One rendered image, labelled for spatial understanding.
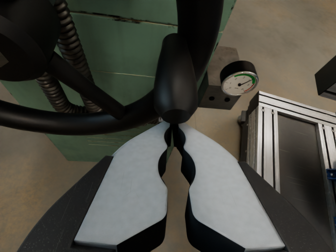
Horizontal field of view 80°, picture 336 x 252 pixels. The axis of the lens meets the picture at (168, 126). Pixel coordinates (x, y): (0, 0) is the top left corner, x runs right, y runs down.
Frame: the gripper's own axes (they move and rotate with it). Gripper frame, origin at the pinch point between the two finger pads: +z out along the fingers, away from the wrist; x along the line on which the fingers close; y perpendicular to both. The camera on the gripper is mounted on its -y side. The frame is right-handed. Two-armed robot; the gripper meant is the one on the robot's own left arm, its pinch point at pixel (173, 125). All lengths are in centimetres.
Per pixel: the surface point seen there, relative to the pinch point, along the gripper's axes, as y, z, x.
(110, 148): 42, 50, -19
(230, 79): 3.9, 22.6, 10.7
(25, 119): 5.7, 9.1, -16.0
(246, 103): 42, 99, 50
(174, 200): 67, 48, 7
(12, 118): 5.4, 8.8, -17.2
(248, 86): 5.4, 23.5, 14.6
